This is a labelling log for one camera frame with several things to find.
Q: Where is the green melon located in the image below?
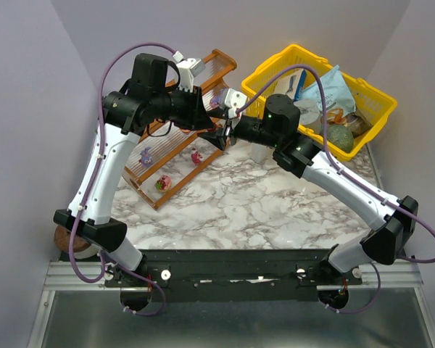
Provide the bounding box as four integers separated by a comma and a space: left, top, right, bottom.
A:
327, 125, 354, 152

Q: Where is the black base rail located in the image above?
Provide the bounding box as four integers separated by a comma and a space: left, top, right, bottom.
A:
105, 249, 362, 302

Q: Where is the wooden tiered shelf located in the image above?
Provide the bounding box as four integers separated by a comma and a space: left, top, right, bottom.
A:
121, 49, 237, 210

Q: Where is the white bottle grey cap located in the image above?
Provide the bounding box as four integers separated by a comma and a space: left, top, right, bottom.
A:
251, 144, 271, 163

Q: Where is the light blue chips bag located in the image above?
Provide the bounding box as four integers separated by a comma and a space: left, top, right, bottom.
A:
299, 65, 356, 125

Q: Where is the blue white box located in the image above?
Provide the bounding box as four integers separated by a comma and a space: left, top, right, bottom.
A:
273, 69, 307, 102

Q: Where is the tape roll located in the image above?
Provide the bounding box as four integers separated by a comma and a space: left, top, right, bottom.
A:
54, 225, 99, 260

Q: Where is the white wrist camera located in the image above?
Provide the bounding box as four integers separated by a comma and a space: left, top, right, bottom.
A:
220, 88, 247, 120
173, 51, 205, 91

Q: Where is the pink strawberry cake toy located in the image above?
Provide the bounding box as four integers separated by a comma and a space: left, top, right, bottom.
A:
154, 175, 172, 193

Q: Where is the dark pink cake toy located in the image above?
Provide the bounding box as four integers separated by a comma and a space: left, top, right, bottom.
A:
191, 147, 204, 165

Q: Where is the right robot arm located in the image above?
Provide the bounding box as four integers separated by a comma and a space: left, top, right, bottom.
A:
199, 94, 418, 273

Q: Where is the purple sitting bunny toy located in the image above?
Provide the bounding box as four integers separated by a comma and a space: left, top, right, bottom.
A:
139, 146, 154, 168

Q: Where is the brown snack packet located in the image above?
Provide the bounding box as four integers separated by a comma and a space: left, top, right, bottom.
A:
344, 110, 373, 138

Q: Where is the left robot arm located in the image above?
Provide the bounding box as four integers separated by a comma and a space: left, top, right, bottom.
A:
54, 53, 213, 271

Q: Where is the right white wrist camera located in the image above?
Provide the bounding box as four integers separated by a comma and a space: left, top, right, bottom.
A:
220, 88, 247, 120

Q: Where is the grey round tin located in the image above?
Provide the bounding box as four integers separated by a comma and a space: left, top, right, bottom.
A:
294, 99, 322, 134

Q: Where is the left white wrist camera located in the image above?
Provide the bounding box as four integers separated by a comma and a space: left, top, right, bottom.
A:
173, 51, 205, 91

